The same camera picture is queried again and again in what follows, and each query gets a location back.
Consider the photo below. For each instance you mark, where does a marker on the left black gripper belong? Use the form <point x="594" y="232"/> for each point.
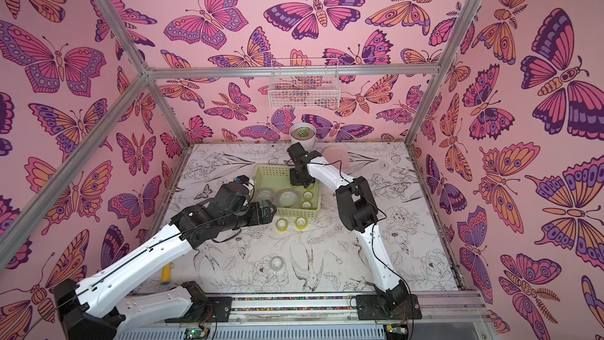
<point x="257" y="219"/>

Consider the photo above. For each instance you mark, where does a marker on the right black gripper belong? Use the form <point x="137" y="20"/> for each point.
<point x="304" y="175"/>

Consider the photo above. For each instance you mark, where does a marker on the large transparent tape roll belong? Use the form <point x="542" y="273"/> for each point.
<point x="288" y="198"/>
<point x="264" y="194"/>

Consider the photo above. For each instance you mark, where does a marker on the pale green storage basket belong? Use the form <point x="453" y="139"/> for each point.
<point x="272" y="183"/>

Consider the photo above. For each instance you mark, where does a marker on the small clear tape roll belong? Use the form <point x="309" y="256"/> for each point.
<point x="277" y="263"/>

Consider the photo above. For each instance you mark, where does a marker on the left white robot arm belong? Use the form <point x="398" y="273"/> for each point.
<point x="102" y="307"/>

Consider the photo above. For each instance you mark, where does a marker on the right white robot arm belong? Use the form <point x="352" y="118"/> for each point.
<point x="358" y="212"/>

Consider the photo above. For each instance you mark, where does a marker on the pink plastic scoop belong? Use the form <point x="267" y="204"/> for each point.
<point x="338" y="156"/>

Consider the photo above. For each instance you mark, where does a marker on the white potted succulent plant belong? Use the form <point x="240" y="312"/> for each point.
<point x="305" y="134"/>

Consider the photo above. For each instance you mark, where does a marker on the white wire wall basket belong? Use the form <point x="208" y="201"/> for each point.
<point x="302" y="84"/>

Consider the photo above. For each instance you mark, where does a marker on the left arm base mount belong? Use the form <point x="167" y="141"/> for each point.
<point x="209" y="310"/>

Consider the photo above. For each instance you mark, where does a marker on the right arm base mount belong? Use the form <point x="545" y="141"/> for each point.
<point x="373" y="307"/>

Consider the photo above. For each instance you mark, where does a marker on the aluminium front rail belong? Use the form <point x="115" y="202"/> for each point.
<point x="445" y="315"/>

